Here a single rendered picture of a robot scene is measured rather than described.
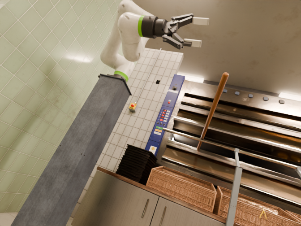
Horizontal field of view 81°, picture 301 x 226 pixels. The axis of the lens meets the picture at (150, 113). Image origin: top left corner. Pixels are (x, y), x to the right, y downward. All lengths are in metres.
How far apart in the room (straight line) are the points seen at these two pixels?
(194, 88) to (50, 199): 2.03
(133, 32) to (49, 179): 0.96
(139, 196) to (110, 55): 1.14
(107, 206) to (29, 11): 1.53
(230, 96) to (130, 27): 1.87
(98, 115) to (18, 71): 0.64
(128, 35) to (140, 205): 1.22
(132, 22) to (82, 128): 0.75
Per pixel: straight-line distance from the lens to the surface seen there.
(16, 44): 1.54
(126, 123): 2.39
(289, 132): 2.48
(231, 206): 1.49
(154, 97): 2.48
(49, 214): 1.23
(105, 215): 1.64
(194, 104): 2.33
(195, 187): 1.58
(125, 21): 0.89
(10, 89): 1.55
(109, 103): 1.27
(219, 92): 1.07
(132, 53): 0.94
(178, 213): 1.52
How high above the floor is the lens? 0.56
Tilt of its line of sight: 22 degrees up
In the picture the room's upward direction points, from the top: 23 degrees clockwise
